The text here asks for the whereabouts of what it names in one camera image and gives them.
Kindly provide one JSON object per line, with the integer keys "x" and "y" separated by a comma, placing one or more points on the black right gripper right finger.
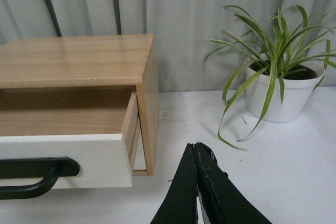
{"x": 221, "y": 200}

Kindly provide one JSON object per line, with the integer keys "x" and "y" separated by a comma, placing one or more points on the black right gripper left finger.
{"x": 179, "y": 204}

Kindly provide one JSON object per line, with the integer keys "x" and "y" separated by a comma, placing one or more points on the white top drawer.
{"x": 97, "y": 128}

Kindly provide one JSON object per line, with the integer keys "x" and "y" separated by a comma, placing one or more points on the black top drawer handle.
{"x": 48, "y": 169}

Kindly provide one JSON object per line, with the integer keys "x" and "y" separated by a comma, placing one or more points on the wooden drawer cabinet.
{"x": 88, "y": 61}

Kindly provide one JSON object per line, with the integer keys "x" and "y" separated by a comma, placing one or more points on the white plant pot right side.
{"x": 296, "y": 95}

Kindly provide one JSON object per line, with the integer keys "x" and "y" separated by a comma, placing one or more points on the spider plant right side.
{"x": 279, "y": 55}

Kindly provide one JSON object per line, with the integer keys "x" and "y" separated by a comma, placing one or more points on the grey curtain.
{"x": 181, "y": 29}

